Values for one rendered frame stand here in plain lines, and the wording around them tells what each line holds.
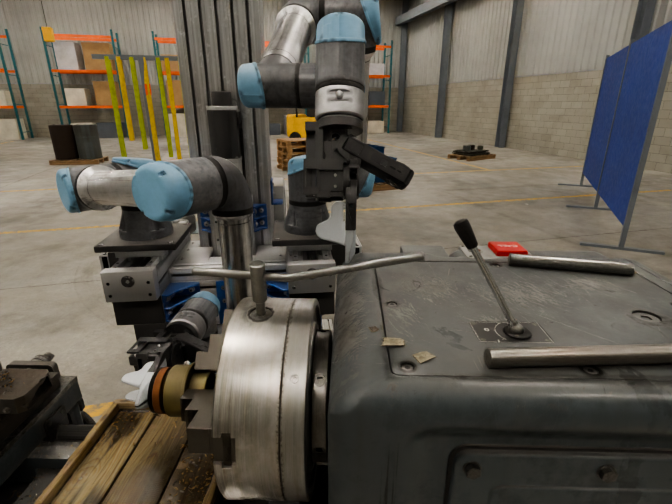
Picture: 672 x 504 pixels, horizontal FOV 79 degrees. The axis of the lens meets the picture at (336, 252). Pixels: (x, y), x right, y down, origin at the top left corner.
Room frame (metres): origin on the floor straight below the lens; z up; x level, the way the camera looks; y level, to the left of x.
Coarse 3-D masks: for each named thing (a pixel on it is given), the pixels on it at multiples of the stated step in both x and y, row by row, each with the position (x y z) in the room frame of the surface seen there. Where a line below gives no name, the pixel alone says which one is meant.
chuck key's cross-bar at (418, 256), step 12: (420, 252) 0.51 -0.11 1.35; (348, 264) 0.53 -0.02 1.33; (360, 264) 0.52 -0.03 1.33; (372, 264) 0.52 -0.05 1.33; (384, 264) 0.51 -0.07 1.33; (396, 264) 0.51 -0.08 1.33; (216, 276) 0.55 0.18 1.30; (228, 276) 0.55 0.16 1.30; (240, 276) 0.54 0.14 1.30; (264, 276) 0.54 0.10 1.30; (276, 276) 0.54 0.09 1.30; (288, 276) 0.54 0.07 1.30; (300, 276) 0.53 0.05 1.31; (312, 276) 0.53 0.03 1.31
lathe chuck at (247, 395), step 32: (256, 320) 0.53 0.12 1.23; (288, 320) 0.53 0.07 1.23; (224, 352) 0.48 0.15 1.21; (256, 352) 0.48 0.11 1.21; (224, 384) 0.45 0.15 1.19; (256, 384) 0.45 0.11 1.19; (224, 416) 0.43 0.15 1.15; (256, 416) 0.43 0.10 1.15; (256, 448) 0.41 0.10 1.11; (224, 480) 0.41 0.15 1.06; (256, 480) 0.41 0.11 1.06
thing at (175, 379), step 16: (160, 368) 0.58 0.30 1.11; (176, 368) 0.57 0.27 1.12; (192, 368) 0.57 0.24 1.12; (160, 384) 0.55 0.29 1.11; (176, 384) 0.54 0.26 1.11; (192, 384) 0.55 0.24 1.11; (208, 384) 0.59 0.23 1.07; (160, 400) 0.54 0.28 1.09; (176, 400) 0.53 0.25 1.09; (176, 416) 0.54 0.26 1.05
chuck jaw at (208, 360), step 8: (224, 312) 0.64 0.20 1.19; (232, 312) 0.64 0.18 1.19; (224, 320) 0.63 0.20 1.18; (224, 328) 0.62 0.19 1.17; (216, 336) 0.61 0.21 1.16; (216, 344) 0.60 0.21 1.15; (200, 352) 0.59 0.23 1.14; (208, 352) 0.59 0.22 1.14; (216, 352) 0.59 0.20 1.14; (200, 360) 0.58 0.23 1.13; (208, 360) 0.58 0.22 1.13; (216, 360) 0.58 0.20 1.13; (200, 368) 0.58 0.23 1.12; (208, 368) 0.58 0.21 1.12; (216, 368) 0.58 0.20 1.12
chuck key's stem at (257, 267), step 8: (256, 264) 0.54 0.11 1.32; (264, 264) 0.54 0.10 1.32; (256, 272) 0.53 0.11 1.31; (264, 272) 0.54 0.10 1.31; (256, 280) 0.54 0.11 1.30; (256, 288) 0.54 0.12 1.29; (264, 288) 0.54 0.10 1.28; (256, 296) 0.54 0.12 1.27; (264, 296) 0.54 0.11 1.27; (256, 304) 0.54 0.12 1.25; (264, 304) 0.55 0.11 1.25; (256, 312) 0.55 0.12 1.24; (264, 312) 0.55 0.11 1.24
